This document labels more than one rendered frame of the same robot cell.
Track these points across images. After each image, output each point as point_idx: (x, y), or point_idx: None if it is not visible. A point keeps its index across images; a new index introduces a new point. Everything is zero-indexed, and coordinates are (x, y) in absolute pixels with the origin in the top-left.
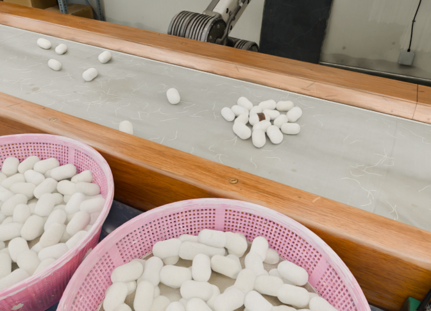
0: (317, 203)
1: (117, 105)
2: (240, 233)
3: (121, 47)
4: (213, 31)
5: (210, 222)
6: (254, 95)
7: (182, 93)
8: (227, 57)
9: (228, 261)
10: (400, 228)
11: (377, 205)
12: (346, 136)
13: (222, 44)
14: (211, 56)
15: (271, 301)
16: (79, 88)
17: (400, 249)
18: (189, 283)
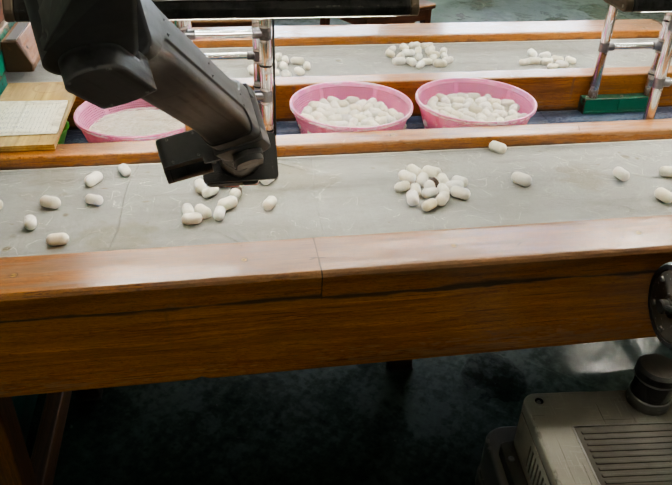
0: (342, 139)
1: (547, 166)
2: None
3: None
4: (669, 276)
5: None
6: (473, 216)
7: (529, 194)
8: (557, 229)
9: (363, 125)
10: (296, 142)
11: (311, 166)
12: (358, 203)
13: (660, 310)
14: (573, 224)
15: None
16: (604, 168)
17: (293, 135)
18: (370, 117)
